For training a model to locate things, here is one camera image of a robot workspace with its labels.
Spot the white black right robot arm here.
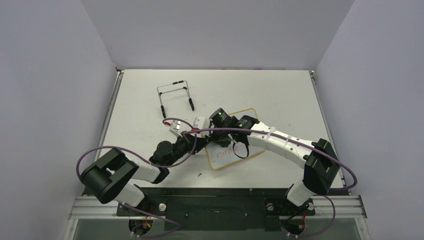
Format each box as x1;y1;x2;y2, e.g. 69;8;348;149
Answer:
207;108;340;214

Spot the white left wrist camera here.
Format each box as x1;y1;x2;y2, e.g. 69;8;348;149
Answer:
168;120;182;138

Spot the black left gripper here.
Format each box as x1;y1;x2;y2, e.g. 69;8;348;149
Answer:
164;130;209;168

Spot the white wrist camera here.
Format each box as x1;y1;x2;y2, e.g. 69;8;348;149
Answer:
168;120;182;138
193;116;210;129

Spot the yellow framed whiteboard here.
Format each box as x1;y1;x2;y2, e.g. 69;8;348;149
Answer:
203;107;267;171

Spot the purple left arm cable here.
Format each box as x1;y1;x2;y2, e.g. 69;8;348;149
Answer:
76;117;199;239

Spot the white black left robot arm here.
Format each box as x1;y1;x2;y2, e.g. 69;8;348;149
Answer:
76;134;208;215

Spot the aluminium table edge rail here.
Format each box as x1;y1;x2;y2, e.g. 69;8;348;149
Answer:
309;70;333;142

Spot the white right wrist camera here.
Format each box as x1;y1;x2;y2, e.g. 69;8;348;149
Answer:
193;116;210;129

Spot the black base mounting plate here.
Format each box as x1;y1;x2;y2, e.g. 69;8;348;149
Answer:
116;187;325;231

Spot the metal wire whiteboard stand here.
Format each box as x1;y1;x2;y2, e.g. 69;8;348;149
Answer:
156;80;195;119

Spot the aluminium front frame rail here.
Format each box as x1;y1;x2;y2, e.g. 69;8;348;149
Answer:
68;195;368;220

